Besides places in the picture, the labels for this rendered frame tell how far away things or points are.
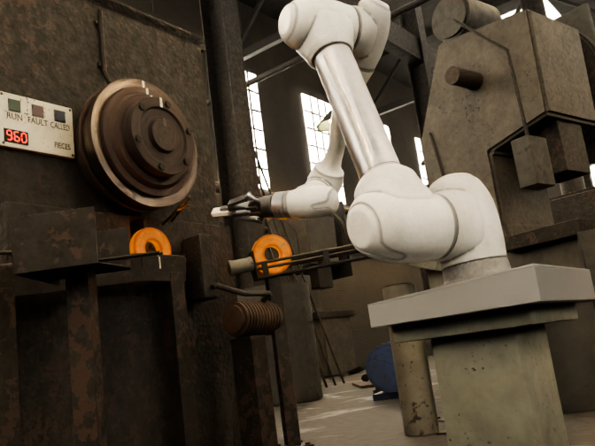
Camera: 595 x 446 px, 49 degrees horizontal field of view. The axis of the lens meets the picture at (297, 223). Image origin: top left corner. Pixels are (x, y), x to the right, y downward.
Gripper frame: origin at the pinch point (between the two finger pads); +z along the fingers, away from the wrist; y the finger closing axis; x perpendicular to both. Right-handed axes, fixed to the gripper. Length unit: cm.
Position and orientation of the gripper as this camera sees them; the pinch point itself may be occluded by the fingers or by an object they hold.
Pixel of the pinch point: (221, 211)
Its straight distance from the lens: 225.0
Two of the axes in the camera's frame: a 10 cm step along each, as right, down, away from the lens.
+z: -9.1, 0.8, 4.0
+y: 3.4, 7.2, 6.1
